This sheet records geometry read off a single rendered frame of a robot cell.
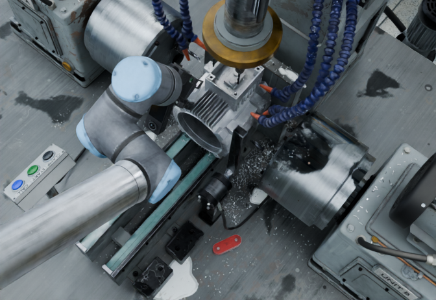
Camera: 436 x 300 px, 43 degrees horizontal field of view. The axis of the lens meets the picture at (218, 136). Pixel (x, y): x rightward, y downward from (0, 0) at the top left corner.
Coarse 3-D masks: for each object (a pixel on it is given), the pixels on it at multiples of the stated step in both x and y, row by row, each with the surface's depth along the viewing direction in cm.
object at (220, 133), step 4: (264, 84) 145; (260, 88) 145; (260, 92) 147; (264, 92) 145; (180, 108) 142; (184, 108) 141; (180, 128) 153; (220, 128) 140; (216, 132) 139; (220, 132) 138; (224, 132) 139; (220, 136) 139; (224, 136) 139; (216, 156) 151; (220, 156) 150
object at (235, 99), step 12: (216, 72) 142; (228, 72) 143; (252, 72) 143; (204, 84) 142; (216, 84) 138; (228, 84) 140; (240, 84) 142; (252, 84) 141; (228, 96) 138; (240, 96) 138
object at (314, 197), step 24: (312, 120) 134; (288, 144) 131; (312, 144) 130; (336, 144) 131; (360, 144) 135; (288, 168) 131; (312, 168) 129; (336, 168) 128; (360, 168) 130; (288, 192) 133; (312, 192) 129; (336, 192) 128; (312, 216) 132
